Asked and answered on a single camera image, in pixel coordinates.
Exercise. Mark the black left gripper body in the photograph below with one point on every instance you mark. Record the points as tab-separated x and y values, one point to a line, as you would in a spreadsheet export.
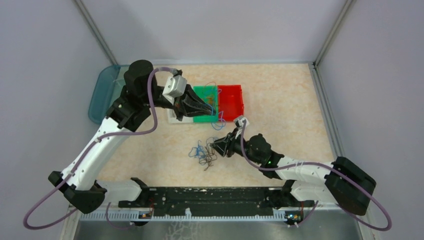
179	102

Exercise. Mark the green plastic bin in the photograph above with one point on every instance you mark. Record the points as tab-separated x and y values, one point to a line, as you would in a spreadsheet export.
209	94

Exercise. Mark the left aluminium frame post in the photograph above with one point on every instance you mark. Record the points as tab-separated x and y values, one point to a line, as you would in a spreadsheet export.
95	31

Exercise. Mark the right aluminium frame post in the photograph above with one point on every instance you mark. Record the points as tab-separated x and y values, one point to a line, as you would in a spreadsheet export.
346	8

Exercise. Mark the aluminium frame post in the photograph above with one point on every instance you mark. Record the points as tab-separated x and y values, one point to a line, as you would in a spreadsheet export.
95	31
346	8

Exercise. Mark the white slotted cable duct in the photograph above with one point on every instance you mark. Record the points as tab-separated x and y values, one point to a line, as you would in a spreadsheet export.
116	214

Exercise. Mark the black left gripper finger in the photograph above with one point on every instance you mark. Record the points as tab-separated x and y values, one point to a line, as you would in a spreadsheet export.
185	111
194	102

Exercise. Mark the right aluminium side rail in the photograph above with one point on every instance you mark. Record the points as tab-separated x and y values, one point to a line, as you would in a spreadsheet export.
326	111

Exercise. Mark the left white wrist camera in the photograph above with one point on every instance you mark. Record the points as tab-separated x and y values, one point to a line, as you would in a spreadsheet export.
175	85

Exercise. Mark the red plastic bin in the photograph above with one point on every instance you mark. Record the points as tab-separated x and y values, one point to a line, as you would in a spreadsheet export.
230	101

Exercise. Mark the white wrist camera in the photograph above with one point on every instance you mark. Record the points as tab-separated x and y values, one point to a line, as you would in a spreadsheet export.
240	122
175	85

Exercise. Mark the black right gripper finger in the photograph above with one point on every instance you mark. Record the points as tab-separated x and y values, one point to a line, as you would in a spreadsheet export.
224	140
220	146

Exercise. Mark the white plastic bin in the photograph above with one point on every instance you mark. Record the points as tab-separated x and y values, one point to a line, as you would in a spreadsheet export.
172	118

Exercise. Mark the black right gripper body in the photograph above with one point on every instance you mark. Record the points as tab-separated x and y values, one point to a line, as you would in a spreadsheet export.
235	145

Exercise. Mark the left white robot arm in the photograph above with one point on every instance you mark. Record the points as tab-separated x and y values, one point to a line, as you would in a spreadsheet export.
133	113

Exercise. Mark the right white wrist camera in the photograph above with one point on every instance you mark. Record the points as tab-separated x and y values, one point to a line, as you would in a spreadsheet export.
240	122

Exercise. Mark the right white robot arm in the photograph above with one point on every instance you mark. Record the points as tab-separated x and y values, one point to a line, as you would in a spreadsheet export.
339	182

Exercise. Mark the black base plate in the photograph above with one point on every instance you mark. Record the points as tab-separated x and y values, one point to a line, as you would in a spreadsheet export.
213	201

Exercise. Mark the teal translucent plastic tray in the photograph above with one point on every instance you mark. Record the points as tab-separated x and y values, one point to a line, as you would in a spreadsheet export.
109	85

